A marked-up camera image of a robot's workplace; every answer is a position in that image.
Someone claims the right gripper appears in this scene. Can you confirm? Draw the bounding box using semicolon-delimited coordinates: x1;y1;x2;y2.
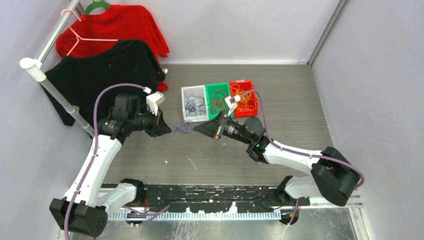
193;110;253;145

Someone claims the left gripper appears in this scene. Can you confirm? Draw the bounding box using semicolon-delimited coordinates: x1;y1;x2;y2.
128;105;171;138

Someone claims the red cable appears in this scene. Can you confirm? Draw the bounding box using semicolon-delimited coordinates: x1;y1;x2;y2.
209;89;229;114

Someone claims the coloured cable bundle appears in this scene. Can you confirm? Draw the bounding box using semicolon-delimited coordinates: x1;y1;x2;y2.
171;119;194;135

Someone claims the orange cable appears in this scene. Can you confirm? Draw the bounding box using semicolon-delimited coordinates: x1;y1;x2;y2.
230;84;258;113

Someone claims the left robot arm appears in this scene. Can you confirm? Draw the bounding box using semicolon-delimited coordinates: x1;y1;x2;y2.
49;91;172;238

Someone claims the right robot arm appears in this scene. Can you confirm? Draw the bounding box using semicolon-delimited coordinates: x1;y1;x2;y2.
193;112;363;207

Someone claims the green plastic bin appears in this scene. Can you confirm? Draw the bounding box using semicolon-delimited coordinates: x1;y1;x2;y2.
205;82;231;120

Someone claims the white plastic bin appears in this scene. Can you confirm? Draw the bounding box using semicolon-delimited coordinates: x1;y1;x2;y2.
181;85;209;123

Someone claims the red plastic bin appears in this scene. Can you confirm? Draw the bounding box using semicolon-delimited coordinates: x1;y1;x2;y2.
229;80;258;118

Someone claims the black t-shirt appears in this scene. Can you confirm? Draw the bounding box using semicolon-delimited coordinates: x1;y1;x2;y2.
45;40;166;125

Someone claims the red t-shirt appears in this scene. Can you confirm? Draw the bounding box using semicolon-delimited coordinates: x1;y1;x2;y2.
56;4;170;92

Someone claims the pink hanger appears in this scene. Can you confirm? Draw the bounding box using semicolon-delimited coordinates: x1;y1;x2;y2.
60;9;118;56

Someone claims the green hanger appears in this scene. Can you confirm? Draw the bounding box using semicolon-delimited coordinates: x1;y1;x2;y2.
83;0;111;15

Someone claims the white clothes rack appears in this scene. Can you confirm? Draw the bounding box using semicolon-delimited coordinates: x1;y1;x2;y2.
19;0;94;136

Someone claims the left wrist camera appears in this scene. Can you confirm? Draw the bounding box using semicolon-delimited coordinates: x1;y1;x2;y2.
146;91;166;116

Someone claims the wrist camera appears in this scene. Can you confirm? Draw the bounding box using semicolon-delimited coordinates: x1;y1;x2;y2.
146;91;166;116
224;95;242;117

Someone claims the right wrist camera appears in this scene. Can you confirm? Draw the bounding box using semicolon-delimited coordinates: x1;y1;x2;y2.
224;95;242;117

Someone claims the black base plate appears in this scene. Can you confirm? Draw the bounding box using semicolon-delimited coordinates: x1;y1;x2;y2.
126;184;296;214

